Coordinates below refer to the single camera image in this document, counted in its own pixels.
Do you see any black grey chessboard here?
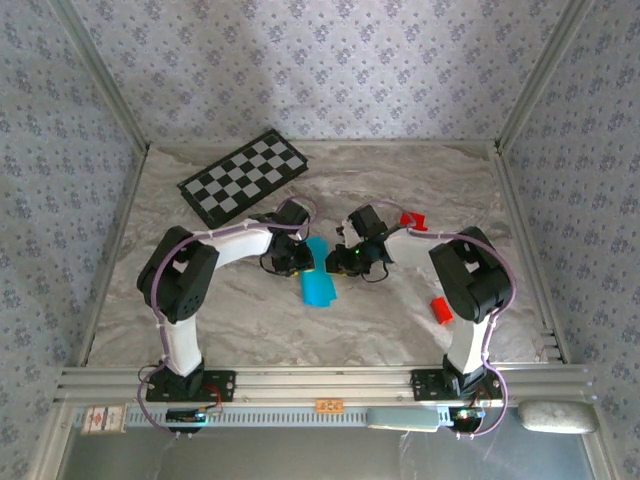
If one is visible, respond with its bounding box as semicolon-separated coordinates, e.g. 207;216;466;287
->
176;128;310;233

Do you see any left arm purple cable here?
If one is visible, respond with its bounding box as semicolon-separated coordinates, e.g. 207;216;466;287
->
137;195;320;442

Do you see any grey speckled pad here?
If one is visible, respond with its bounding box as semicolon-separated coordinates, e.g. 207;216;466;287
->
517;399;600;435

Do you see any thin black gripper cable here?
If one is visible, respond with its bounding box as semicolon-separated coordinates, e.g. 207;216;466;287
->
260;254;294;279
358;259;390;284

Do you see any aluminium frame post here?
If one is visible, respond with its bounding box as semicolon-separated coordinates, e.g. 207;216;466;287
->
48;0;151;154
493;0;597;154

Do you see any red stepped block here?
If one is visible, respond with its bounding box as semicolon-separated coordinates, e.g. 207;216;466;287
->
399;211;430;232

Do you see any aluminium frame leg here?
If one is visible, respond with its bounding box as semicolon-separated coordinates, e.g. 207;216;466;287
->
581;432;620;480
34;403;79;480

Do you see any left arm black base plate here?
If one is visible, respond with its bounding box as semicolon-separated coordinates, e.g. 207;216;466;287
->
144;368;237;404

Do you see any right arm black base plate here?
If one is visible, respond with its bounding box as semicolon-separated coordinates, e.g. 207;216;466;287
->
410;368;504;401

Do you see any red white sticker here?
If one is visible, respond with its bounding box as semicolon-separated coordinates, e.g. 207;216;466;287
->
81;403;126;436

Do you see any small red oblong block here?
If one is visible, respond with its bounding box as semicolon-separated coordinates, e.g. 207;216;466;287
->
430;296;455;327

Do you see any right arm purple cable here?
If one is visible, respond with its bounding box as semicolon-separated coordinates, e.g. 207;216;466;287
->
349;200;516;441

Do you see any cyan cloth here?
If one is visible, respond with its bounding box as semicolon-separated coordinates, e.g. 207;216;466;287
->
299;236;340;309

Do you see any grey slotted cable duct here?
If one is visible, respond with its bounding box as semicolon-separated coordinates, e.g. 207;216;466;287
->
122;405;454;430

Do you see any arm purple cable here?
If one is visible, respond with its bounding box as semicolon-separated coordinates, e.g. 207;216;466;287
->
137;195;320;442
349;200;516;441

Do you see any aluminium mounting rail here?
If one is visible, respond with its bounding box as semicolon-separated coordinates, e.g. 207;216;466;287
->
53;365;597;405

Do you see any aluminium table edge rail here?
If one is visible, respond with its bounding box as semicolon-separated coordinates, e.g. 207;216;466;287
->
489;144;571;365
147;139;500;149
77;147;151;369

